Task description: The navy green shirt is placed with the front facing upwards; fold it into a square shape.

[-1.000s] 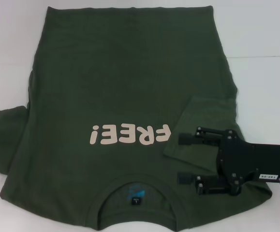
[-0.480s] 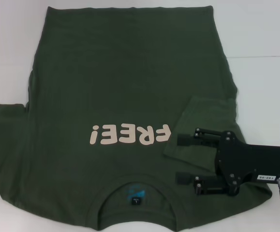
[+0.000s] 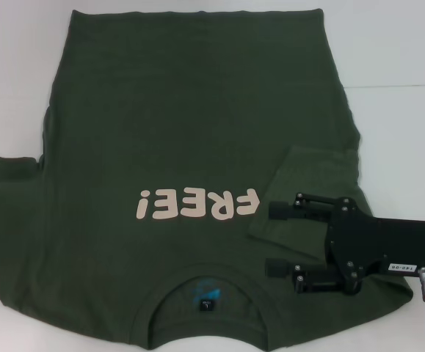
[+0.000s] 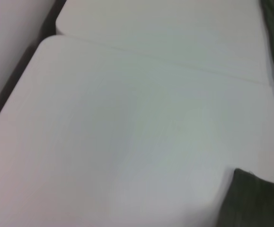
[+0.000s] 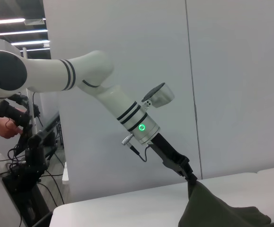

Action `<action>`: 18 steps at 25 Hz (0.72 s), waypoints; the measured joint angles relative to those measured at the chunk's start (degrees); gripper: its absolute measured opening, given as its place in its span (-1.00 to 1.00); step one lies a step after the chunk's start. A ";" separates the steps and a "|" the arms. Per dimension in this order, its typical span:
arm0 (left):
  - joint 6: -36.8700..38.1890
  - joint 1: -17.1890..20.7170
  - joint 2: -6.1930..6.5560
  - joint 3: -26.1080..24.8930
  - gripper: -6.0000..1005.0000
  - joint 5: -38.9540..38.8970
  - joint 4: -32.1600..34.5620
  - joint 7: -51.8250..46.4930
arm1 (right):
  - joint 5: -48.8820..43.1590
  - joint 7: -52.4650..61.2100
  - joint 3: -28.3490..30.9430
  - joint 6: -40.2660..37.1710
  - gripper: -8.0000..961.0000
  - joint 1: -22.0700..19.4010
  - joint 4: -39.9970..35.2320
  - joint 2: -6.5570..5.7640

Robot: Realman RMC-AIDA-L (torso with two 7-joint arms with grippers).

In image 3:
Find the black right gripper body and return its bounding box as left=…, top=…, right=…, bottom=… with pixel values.
left=323, top=197, right=425, bottom=297

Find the dark green printed t-shirt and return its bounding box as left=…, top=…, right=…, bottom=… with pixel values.
left=0, top=7, right=415, bottom=352

